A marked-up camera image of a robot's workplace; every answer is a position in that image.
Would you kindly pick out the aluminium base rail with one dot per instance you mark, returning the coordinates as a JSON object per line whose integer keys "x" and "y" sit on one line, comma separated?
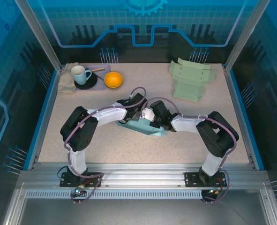
{"x": 140, "y": 173}

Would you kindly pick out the left aluminium frame post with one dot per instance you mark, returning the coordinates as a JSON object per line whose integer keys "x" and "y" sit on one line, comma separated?
{"x": 40, "y": 35}

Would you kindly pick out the orange bowl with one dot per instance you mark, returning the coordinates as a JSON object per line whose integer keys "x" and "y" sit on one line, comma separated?
{"x": 113, "y": 79}

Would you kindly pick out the aluminium side rail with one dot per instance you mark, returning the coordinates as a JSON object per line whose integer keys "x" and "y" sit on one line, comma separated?
{"x": 242, "y": 131}
{"x": 44, "y": 131}

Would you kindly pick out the aluminium frame post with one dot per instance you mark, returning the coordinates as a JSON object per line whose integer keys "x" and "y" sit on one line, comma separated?
{"x": 40, "y": 35}
{"x": 241, "y": 35}

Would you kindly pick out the left aluminium side rail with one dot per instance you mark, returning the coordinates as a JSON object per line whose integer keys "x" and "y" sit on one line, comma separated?
{"x": 44, "y": 131}

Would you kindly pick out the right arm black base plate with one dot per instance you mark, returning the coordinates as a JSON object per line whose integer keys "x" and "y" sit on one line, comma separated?
{"x": 192, "y": 179}

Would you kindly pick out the black round saucer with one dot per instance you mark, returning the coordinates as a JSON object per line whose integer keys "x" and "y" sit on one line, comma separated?
{"x": 91, "y": 84}

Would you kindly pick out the light blue paper box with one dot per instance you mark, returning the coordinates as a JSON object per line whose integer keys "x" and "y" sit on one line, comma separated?
{"x": 140, "y": 127}

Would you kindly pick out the right aluminium frame post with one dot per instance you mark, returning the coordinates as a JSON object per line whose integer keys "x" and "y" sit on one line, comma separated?
{"x": 241, "y": 35}

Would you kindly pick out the lavender plastic tray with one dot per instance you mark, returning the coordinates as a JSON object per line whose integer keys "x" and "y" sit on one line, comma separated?
{"x": 100, "y": 86}

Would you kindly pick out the beige folded cloth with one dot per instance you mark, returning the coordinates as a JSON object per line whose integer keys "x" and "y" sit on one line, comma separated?
{"x": 65, "y": 82}

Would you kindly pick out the thin black utensil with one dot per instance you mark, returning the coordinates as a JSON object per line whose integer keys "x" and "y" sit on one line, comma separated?
{"x": 100, "y": 77}

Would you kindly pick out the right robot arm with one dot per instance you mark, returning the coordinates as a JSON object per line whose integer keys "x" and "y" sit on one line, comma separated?
{"x": 189, "y": 123}

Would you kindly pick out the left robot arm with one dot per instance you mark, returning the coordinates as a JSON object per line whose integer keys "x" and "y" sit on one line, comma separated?
{"x": 107, "y": 116}

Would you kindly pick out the right aluminium side rail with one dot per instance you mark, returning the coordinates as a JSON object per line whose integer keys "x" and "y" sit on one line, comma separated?
{"x": 242, "y": 131}

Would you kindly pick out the white mug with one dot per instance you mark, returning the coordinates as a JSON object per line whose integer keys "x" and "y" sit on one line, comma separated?
{"x": 79, "y": 78}

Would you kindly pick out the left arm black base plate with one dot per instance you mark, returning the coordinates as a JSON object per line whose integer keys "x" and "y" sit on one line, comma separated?
{"x": 66, "y": 180}

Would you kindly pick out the light green paper box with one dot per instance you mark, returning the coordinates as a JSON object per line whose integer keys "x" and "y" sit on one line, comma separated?
{"x": 187, "y": 91}

